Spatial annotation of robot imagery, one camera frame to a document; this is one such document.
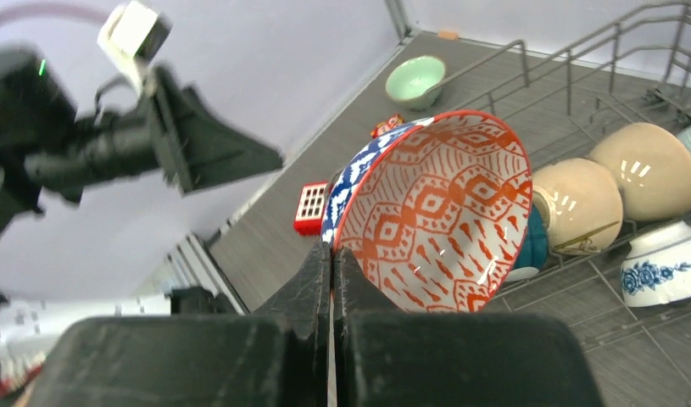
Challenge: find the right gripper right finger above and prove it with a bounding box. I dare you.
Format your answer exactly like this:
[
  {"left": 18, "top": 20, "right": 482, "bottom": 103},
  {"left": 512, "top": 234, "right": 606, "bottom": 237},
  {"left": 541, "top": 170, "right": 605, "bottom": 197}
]
[{"left": 332, "top": 249, "right": 603, "bottom": 406}]

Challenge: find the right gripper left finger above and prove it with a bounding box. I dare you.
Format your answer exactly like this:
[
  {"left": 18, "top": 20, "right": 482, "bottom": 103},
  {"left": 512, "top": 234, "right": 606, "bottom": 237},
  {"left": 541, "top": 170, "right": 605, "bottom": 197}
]
[{"left": 28, "top": 243, "right": 331, "bottom": 406}]

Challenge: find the blue floral white bowl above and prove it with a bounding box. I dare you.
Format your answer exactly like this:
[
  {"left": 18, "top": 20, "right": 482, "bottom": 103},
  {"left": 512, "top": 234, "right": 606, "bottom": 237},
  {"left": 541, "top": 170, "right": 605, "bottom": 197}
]
[{"left": 620, "top": 220, "right": 691, "bottom": 308}]

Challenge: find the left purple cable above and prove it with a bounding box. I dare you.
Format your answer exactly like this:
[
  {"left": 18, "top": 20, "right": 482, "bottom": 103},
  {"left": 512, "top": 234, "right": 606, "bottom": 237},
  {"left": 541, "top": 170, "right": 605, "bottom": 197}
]
[{"left": 0, "top": 1, "right": 113, "bottom": 35}]

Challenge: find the teal and white bowl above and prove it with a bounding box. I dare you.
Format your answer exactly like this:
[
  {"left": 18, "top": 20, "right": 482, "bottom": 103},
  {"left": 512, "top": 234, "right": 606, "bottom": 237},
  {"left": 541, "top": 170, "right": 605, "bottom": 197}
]
[{"left": 504, "top": 206, "right": 549, "bottom": 282}]

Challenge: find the pale green celadon bowl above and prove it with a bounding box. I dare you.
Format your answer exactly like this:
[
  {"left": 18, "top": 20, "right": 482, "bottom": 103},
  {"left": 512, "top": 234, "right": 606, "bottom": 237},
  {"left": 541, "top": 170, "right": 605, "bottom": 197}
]
[{"left": 385, "top": 55, "right": 447, "bottom": 110}]

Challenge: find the beige bowl lower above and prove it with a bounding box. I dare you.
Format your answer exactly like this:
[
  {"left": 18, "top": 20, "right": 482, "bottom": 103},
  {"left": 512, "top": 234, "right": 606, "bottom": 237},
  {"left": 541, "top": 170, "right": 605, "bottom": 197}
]
[{"left": 532, "top": 158, "right": 623, "bottom": 255}]

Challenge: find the red toy block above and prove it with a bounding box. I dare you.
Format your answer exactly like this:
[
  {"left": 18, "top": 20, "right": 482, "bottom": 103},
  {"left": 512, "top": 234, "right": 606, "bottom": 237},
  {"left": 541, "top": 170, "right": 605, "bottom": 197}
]
[{"left": 293, "top": 181, "right": 329, "bottom": 237}]

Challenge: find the beige bowl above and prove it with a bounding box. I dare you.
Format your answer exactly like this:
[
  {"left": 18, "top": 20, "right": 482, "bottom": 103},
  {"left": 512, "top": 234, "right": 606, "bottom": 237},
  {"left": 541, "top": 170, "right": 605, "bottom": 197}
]
[
  {"left": 588, "top": 122, "right": 691, "bottom": 221},
  {"left": 532, "top": 158, "right": 623, "bottom": 255}
]

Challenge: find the beige bowl upper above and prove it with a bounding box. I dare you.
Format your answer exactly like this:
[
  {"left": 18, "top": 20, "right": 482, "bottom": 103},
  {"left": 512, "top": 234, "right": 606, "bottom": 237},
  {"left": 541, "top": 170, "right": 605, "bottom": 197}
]
[{"left": 588, "top": 122, "right": 691, "bottom": 221}]

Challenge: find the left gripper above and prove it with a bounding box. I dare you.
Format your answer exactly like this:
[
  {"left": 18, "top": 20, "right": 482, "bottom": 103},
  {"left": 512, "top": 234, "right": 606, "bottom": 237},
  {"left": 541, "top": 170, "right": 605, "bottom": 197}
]
[{"left": 0, "top": 47, "right": 284, "bottom": 235}]

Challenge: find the grey wire dish rack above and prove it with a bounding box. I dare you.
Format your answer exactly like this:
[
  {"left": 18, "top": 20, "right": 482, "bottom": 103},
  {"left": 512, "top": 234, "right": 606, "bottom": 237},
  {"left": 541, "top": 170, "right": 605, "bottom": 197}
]
[{"left": 427, "top": 1, "right": 691, "bottom": 406}]

